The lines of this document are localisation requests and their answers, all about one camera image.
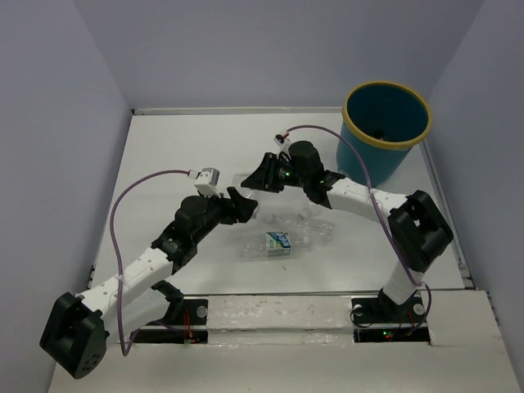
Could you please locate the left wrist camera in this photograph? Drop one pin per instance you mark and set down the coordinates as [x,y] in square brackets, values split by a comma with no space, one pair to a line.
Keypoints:
[206,181]

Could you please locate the clear plastic jar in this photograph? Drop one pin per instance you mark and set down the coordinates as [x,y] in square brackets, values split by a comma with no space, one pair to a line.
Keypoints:
[248,193]

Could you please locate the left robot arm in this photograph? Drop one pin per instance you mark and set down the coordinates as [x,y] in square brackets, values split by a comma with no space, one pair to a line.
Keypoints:
[78,327]

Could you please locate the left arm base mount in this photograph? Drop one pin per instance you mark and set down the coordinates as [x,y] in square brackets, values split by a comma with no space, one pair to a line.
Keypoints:
[184,321]

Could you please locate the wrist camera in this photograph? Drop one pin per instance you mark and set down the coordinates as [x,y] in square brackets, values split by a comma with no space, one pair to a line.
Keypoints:
[283,142]
[206,181]

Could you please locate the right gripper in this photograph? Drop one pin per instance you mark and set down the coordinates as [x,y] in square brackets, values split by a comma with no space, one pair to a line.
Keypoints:
[257,180]

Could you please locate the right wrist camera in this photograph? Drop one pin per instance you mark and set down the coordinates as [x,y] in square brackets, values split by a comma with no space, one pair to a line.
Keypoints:
[283,142]

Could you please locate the black label small bottle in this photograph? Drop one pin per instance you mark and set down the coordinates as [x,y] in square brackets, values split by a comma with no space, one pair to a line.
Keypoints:
[378,134]

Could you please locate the clear slim plastic bottle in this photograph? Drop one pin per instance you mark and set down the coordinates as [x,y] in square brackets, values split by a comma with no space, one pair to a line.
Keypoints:
[305,213]

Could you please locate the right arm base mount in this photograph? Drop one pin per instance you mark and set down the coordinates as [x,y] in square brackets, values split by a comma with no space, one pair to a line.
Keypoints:
[377,320]

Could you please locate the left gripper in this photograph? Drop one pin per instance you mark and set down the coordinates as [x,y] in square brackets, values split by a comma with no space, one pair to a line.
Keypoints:
[240,213]

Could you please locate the blue bin yellow rim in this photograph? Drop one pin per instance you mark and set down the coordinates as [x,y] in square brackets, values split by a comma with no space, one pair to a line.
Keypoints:
[399,111]

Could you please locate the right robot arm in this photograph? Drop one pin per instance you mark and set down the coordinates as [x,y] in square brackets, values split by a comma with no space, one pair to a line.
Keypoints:
[414,223]

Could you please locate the green label plastic bottle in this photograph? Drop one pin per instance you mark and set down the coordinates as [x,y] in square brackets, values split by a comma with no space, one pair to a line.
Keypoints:
[275,244]

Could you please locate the clear crumpled plastic bottle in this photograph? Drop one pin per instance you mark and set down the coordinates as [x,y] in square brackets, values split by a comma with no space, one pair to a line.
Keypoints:
[318,230]

